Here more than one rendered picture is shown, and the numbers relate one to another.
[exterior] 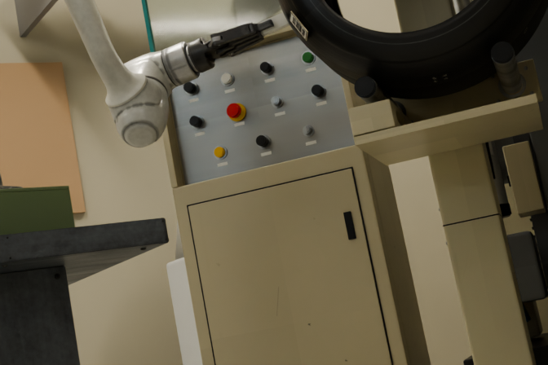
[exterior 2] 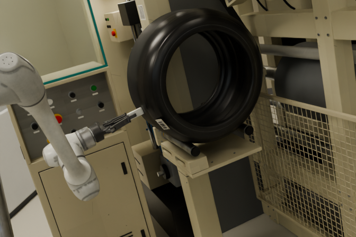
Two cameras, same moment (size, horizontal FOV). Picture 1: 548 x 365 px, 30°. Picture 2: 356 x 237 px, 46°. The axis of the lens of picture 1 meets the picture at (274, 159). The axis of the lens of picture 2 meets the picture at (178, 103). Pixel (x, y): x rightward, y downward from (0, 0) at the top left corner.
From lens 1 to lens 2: 155 cm
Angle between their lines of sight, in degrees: 43
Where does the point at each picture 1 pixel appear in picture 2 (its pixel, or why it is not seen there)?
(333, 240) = (117, 176)
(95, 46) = (70, 160)
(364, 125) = (196, 169)
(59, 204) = not seen: outside the picture
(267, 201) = not seen: hidden behind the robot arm
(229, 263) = (65, 196)
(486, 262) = (203, 188)
